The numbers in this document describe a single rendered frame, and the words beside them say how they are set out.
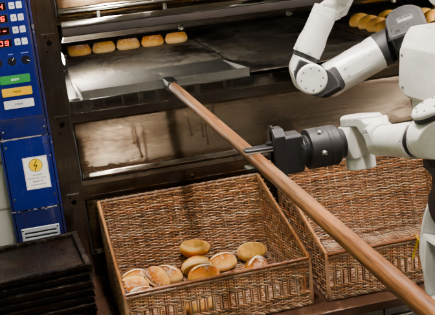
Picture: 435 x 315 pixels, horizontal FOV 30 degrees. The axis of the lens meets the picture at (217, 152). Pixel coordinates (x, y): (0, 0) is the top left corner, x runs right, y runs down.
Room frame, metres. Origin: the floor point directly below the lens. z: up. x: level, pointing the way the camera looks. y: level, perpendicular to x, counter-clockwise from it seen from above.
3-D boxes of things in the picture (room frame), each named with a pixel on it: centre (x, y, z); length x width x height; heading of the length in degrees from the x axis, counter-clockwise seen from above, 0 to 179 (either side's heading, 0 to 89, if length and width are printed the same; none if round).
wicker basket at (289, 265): (2.31, 0.08, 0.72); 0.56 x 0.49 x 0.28; 103
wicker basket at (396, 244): (2.43, -0.50, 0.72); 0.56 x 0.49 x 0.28; 102
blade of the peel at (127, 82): (2.74, 0.18, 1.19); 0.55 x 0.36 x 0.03; 103
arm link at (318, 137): (1.68, -0.17, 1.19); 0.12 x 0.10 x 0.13; 104
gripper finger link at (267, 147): (1.66, -0.09, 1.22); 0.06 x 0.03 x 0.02; 104
